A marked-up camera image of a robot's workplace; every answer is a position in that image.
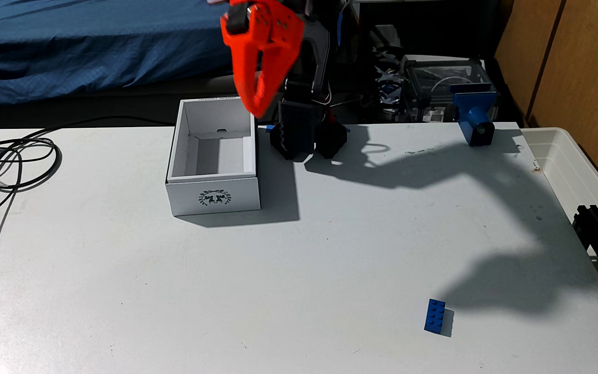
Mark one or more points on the clear enclosure with black frame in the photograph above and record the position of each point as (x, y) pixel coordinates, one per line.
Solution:
(434, 78)

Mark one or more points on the blue toy brick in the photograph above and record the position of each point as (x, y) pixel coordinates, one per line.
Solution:
(435, 316)

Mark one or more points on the blue printed clamp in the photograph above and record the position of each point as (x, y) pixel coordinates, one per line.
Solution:
(473, 111)

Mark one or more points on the white cardboard box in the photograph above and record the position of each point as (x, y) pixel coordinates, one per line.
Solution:
(216, 200)

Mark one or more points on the wooden cabinet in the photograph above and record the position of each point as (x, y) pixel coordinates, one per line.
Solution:
(579, 62)

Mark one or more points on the blue bed sheet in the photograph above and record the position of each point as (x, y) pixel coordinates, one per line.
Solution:
(96, 41)

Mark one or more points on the white plastic bin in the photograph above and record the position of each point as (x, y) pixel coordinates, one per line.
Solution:
(553, 156)

